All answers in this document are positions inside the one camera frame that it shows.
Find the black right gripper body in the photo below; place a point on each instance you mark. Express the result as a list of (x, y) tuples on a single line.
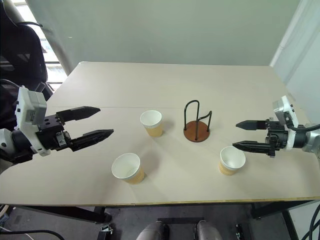
[(277, 136)]

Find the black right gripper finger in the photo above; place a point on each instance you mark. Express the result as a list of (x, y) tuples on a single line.
[(252, 146), (252, 125)]

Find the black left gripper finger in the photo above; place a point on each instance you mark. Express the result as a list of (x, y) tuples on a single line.
[(80, 113), (92, 137)]

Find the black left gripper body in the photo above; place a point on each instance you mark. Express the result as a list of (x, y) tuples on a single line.
[(51, 135)]

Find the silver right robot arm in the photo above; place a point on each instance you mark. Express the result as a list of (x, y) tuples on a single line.
[(312, 140)]

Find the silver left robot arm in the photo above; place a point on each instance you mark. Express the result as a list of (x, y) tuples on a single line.
[(17, 141)]

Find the brown paper cup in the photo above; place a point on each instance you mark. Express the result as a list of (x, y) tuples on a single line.
[(151, 125), (232, 160), (127, 167)]

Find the black office chair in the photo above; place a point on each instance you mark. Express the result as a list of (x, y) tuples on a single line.
[(22, 50)]

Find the grey rounded shape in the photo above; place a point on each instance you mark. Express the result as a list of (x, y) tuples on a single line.
[(207, 230), (151, 231)]

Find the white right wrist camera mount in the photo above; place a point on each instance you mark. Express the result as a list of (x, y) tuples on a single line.
[(291, 117)]

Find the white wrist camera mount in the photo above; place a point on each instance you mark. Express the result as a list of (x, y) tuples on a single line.
[(31, 107), (291, 117)]

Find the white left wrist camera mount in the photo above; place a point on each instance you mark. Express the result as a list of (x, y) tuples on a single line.
[(31, 107)]

